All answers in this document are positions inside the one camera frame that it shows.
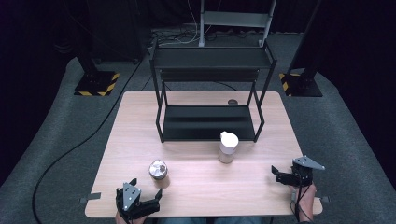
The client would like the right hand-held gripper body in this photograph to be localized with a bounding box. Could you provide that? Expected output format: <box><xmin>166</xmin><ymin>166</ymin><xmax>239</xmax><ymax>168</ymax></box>
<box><xmin>290</xmin><ymin>155</ymin><xmax>326</xmax><ymax>187</ymax></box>

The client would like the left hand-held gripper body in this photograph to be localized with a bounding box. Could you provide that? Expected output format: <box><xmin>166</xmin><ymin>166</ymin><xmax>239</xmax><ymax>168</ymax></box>
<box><xmin>115</xmin><ymin>182</ymin><xmax>161</xmax><ymax>223</ymax></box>

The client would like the black metal shelf rack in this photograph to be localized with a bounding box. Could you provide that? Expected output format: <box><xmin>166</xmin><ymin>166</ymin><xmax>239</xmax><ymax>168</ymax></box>
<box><xmin>148</xmin><ymin>38</ymin><xmax>278</xmax><ymax>144</ymax></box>

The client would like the person's left hand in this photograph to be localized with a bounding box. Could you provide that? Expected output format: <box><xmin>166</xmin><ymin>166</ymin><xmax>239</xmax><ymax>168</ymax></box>
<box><xmin>115</xmin><ymin>212</ymin><xmax>148</xmax><ymax>224</ymax></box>

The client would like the person's right hand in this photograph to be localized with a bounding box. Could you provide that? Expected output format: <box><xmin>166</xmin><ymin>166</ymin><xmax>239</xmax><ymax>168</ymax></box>
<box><xmin>289</xmin><ymin>183</ymin><xmax>318</xmax><ymax>222</ymax></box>

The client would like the grey metal stand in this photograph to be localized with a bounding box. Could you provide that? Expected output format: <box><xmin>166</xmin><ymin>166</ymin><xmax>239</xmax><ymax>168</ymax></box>
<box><xmin>198</xmin><ymin>0</ymin><xmax>277</xmax><ymax>49</ymax></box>

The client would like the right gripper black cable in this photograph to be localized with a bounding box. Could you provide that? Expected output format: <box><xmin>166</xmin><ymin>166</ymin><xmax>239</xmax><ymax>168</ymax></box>
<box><xmin>290</xmin><ymin>174</ymin><xmax>315</xmax><ymax>224</ymax></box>

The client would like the long black floor cable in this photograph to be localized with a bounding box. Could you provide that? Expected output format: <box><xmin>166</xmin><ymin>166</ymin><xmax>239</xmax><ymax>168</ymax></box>
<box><xmin>31</xmin><ymin>59</ymin><xmax>145</xmax><ymax>224</ymax></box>

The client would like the thin black cable behind table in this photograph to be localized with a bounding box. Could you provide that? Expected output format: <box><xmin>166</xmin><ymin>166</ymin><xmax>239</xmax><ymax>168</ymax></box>
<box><xmin>214</xmin><ymin>80</ymin><xmax>238</xmax><ymax>92</ymax></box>

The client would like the white cable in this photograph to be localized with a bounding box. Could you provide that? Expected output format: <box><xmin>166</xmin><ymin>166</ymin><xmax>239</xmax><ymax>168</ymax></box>
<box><xmin>186</xmin><ymin>0</ymin><xmax>201</xmax><ymax>45</ymax></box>

